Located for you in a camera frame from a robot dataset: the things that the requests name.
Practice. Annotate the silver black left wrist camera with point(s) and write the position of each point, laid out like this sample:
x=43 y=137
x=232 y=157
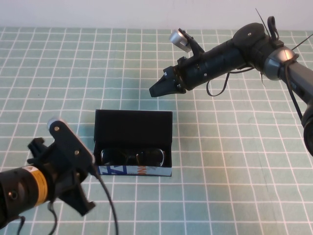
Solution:
x=66 y=137

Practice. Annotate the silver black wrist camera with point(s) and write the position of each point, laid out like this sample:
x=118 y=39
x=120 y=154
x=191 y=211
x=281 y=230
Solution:
x=178 y=39
x=66 y=137

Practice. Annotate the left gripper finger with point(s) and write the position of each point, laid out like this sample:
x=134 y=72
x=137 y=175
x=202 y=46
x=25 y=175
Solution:
x=78 y=203
x=36 y=150

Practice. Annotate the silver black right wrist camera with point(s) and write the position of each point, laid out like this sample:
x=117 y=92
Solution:
x=178 y=39

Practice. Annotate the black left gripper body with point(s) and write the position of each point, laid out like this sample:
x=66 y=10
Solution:
x=61 y=169

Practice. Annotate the black glasses case printed sides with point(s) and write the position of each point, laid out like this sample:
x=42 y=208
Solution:
x=132 y=127

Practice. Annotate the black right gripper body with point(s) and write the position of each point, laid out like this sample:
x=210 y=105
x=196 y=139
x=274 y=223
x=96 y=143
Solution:
x=176 y=76

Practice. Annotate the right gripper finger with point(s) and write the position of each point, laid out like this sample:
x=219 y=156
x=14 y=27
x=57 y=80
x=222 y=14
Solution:
x=162 y=84
x=171 y=90

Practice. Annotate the black framed glasses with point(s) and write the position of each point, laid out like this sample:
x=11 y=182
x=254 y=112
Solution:
x=149 y=159

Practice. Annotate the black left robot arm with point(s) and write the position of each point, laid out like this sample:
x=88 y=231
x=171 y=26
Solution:
x=19 y=191

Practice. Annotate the green checked tablecloth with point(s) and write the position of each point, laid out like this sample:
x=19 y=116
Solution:
x=220 y=171

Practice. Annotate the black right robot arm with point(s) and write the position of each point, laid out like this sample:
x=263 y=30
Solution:
x=220 y=63

